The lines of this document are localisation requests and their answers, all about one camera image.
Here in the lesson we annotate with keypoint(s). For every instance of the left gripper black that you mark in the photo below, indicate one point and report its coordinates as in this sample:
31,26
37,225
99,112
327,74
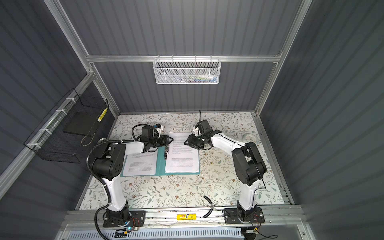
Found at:
163,140

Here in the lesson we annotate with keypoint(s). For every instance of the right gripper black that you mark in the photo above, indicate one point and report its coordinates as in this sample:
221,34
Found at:
192,142

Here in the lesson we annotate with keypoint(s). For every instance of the teal green file folder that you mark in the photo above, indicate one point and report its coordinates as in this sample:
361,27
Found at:
160,162

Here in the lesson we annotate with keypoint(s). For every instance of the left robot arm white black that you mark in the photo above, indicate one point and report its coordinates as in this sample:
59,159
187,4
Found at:
105,162

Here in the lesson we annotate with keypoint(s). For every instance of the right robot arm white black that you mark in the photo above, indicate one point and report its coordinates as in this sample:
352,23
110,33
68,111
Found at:
248,163

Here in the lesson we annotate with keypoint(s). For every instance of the silver folder clip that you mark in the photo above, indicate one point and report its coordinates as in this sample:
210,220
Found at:
167,148

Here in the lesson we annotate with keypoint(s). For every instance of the silver drink can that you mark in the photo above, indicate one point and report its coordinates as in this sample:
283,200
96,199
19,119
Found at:
102,139

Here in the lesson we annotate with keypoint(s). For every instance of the yellow marker in black basket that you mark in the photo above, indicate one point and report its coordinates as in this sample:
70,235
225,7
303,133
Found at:
102,115

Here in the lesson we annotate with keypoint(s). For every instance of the pens in white basket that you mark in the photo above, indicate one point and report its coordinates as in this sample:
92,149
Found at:
200,79

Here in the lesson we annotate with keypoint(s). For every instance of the black pad in basket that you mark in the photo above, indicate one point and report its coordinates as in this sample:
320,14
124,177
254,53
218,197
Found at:
82,124

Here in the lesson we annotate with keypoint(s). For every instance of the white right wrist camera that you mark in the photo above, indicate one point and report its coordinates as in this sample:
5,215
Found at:
196,130

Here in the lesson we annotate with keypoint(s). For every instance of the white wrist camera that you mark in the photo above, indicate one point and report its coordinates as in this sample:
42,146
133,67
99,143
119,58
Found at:
159,128
196,130

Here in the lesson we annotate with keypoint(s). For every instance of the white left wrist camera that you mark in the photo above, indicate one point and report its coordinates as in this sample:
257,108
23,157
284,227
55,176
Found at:
159,128

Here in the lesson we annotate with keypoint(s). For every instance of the white wire mesh basket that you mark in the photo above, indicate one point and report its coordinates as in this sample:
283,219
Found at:
169,72

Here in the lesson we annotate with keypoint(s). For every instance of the yellow label on rail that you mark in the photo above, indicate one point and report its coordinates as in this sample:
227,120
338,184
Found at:
186,217

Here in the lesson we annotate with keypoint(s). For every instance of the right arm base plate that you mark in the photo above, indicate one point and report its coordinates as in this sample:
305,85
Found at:
237,216

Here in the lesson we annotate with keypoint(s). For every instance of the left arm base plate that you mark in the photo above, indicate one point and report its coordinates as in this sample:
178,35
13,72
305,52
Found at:
119,219

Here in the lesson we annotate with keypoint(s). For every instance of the black wire mesh basket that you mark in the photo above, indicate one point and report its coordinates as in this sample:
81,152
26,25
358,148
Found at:
50,143

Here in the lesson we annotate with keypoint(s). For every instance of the white perforated cable tray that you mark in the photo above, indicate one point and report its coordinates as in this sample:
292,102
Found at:
220,233

